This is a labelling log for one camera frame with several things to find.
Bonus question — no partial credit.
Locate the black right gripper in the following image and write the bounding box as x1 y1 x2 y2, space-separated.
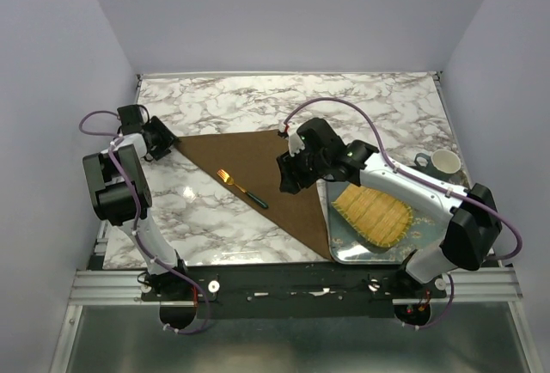
275 142 328 195

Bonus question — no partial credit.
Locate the brown cloth napkin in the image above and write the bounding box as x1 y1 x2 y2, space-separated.
175 130 332 260

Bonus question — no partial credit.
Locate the gold fork teal handle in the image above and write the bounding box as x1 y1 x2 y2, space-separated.
217 169 269 210

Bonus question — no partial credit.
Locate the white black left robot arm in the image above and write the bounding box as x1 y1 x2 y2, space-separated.
82 104 192 300

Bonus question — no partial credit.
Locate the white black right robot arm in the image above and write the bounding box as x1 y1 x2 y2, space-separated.
277 118 502 297

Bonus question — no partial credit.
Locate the teal mug white inside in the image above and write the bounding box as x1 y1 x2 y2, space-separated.
414 150 461 175

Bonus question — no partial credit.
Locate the teal floral metal tray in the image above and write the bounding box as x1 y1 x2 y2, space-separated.
327 163 461 265

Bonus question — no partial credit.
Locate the yellow bamboo mat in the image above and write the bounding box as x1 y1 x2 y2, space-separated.
332 184 413 248

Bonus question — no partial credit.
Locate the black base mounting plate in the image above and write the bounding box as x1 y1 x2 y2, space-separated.
141 262 446 320

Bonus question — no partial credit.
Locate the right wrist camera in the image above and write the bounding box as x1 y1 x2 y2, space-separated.
288 132 305 156

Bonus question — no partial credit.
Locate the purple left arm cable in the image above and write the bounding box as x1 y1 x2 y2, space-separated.
79 109 212 336

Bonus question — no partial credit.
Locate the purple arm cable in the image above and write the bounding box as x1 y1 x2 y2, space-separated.
277 97 525 331
79 109 212 336

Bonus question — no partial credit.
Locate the aluminium frame rail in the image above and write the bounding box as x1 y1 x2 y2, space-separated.
69 263 523 306

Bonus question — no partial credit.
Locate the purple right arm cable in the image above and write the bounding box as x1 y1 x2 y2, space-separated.
277 97 525 331

